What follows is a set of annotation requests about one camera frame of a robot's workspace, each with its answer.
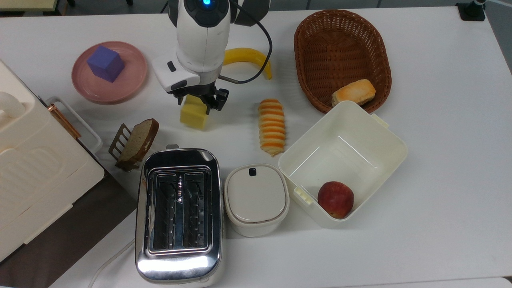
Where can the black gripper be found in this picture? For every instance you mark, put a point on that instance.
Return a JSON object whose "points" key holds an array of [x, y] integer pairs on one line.
{"points": [[196, 88]]}

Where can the yellow cube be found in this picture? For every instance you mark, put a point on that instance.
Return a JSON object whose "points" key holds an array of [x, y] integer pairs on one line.
{"points": [[194, 116]]}

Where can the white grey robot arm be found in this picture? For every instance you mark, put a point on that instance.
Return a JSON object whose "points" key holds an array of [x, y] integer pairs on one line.
{"points": [[202, 36]]}

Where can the purple cube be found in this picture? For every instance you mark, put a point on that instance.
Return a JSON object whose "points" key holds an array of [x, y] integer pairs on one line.
{"points": [[106, 64]]}

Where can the yellow banana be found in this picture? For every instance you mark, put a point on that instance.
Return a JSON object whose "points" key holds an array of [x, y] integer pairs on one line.
{"points": [[246, 54]]}

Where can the pink plate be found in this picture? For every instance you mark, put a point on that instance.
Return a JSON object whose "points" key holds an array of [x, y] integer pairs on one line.
{"points": [[132, 80]]}

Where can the brown bread slice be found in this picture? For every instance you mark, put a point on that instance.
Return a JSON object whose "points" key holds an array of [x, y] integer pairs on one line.
{"points": [[140, 140]]}

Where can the orange white striped bread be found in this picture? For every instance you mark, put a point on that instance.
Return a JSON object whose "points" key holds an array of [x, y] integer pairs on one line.
{"points": [[272, 128]]}

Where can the metal toast rack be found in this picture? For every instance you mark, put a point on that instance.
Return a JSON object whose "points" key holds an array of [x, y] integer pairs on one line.
{"points": [[118, 142]]}

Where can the cream lidded mini bin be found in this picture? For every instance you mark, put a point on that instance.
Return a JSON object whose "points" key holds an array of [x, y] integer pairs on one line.
{"points": [[256, 198]]}

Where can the cream square plastic container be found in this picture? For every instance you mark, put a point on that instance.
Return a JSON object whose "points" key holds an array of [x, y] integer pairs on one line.
{"points": [[344, 132]]}

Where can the brown wicker basket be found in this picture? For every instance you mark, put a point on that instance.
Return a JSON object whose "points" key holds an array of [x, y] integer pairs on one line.
{"points": [[340, 52]]}

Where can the golden bread roll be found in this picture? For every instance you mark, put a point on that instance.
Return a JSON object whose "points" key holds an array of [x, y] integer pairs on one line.
{"points": [[354, 92]]}

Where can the cream chrome toaster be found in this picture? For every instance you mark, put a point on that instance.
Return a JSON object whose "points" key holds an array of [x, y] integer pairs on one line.
{"points": [[180, 264]]}

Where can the red apple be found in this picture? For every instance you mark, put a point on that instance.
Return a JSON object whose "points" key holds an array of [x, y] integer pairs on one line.
{"points": [[336, 200]]}

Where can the cream toy oven cabinet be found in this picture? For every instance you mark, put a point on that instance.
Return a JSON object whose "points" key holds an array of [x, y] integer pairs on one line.
{"points": [[40, 160]]}

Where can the dark brown drawer box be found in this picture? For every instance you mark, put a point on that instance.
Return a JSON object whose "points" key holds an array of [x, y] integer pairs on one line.
{"points": [[60, 240]]}

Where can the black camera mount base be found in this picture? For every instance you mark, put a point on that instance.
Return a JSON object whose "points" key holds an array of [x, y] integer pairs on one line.
{"points": [[472, 11]]}

